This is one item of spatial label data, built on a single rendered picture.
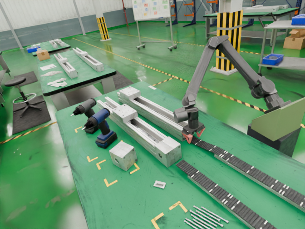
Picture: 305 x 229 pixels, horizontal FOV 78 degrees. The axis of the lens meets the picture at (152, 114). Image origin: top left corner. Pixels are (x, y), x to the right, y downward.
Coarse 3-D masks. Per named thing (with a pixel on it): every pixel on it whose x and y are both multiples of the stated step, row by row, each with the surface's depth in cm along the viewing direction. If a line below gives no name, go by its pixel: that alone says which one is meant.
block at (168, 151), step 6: (168, 138) 99; (156, 144) 97; (162, 144) 96; (168, 144) 95; (174, 144) 95; (180, 144) 94; (156, 150) 97; (162, 150) 92; (168, 150) 92; (174, 150) 93; (180, 150) 96; (162, 156) 94; (168, 156) 92; (174, 156) 95; (180, 156) 98; (162, 162) 97; (168, 162) 94; (174, 162) 97
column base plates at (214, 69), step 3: (108, 39) 1003; (111, 39) 1009; (213, 69) 405; (216, 69) 402; (234, 69) 387; (216, 72) 398; (219, 72) 392; (222, 72) 386; (225, 72) 380; (228, 72) 376; (231, 72) 380; (234, 72) 382
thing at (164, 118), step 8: (120, 96) 162; (128, 104) 154; (136, 104) 141; (144, 104) 146; (152, 104) 136; (144, 112) 135; (152, 112) 127; (160, 112) 131; (168, 112) 124; (152, 120) 130; (160, 120) 121; (168, 120) 115; (168, 128) 118; (176, 128) 109; (176, 136) 113
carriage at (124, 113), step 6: (120, 108) 130; (126, 108) 128; (132, 108) 127; (114, 114) 129; (120, 114) 122; (126, 114) 121; (132, 114) 122; (120, 120) 124; (126, 120) 121; (132, 120) 125
